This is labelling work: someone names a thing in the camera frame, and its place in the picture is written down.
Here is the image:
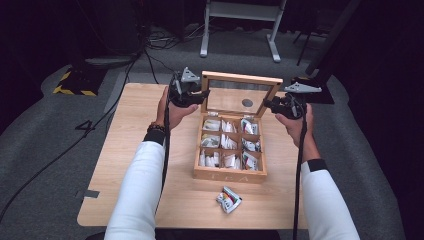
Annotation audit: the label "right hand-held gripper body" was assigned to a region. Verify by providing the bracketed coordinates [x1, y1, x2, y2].
[281, 81, 323, 120]

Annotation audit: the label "wooden tea box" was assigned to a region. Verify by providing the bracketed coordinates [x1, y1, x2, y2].
[193, 70, 284, 185]

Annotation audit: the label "dark slanted stand pole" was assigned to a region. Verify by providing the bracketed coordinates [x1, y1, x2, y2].
[304, 0, 363, 76]

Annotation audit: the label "group of tea packets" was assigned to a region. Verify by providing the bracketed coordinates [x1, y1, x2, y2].
[199, 118, 262, 172]

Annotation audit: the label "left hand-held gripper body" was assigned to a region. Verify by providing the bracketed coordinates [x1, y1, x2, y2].
[168, 66, 201, 109]

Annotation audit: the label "striped tea bag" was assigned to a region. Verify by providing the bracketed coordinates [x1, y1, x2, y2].
[215, 185, 244, 215]

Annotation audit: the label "white desk frame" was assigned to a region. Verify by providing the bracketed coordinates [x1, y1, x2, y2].
[199, 0, 288, 64]

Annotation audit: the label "grey tape piece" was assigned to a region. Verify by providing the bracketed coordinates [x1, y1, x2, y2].
[74, 188, 101, 200]

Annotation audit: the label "left hand-held gripper cable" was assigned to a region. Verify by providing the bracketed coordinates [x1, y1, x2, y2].
[153, 99, 172, 216]

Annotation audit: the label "person's right hand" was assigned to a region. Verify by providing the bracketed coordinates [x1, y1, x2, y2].
[274, 103, 316, 148]

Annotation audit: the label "thin black tripod legs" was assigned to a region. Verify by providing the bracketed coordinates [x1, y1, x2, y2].
[292, 29, 323, 67]

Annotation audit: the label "long black floor cable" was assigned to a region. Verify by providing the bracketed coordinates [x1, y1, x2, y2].
[0, 49, 148, 223]

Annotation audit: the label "hand-held gripper cable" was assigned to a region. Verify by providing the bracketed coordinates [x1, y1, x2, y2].
[291, 101, 308, 240]
[153, 99, 172, 216]

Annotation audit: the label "dark bead bracelet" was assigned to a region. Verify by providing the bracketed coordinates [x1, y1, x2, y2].
[146, 122, 167, 135]

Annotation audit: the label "grey oval stand foot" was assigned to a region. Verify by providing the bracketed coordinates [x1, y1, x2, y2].
[84, 54, 135, 70]

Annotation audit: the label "person's left hand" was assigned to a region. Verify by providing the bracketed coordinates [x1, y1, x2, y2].
[155, 85, 200, 132]

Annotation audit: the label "tangle of floor cables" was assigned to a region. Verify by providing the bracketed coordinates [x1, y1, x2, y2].
[145, 23, 209, 52]

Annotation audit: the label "right hand-held gripper cable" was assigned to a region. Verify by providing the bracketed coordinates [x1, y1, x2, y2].
[291, 101, 308, 240]

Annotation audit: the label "thin black floor cable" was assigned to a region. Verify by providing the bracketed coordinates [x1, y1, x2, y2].
[143, 49, 183, 85]

